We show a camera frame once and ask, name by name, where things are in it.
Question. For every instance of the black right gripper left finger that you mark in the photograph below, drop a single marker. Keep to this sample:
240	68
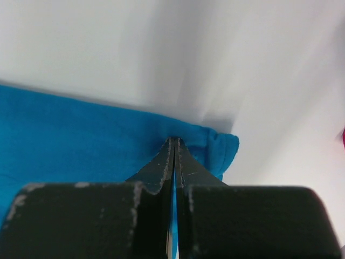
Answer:
131	219

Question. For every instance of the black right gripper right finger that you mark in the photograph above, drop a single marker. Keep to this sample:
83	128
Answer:
216	220

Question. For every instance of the blue t-shirt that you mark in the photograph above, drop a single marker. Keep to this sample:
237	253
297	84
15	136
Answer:
50	139

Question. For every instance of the red folded t-shirt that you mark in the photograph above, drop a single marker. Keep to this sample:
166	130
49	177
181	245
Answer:
342	137

